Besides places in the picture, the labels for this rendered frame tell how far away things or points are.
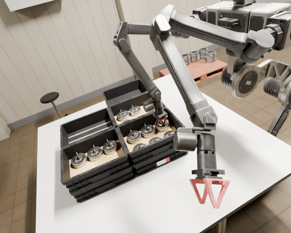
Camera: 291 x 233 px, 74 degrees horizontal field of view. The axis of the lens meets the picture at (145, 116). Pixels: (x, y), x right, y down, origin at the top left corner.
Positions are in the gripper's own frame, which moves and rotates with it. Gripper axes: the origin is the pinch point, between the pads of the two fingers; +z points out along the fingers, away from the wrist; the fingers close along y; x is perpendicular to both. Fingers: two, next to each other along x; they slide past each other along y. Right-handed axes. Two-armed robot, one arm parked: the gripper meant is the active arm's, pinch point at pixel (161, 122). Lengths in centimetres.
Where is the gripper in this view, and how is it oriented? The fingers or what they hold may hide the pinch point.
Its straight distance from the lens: 139.9
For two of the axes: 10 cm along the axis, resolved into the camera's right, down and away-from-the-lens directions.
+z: 2.0, 7.6, 6.1
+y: 4.7, 4.7, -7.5
